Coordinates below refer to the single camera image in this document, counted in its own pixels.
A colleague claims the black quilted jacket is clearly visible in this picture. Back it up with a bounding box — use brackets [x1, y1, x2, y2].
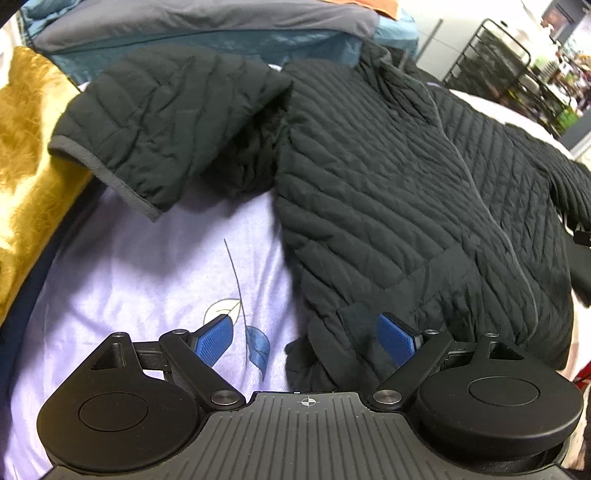
[48, 42, 590, 391]

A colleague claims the black garment white lettering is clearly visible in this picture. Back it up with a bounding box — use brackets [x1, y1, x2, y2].
[565, 230, 591, 308]

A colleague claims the gold shiny fabric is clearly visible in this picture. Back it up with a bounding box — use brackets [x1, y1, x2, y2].
[0, 46, 91, 320]

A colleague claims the black metal shelf rack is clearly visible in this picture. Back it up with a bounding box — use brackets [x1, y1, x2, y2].
[444, 19, 579, 138]

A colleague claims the orange cloth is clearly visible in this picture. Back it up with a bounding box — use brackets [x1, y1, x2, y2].
[324, 0, 399, 20]

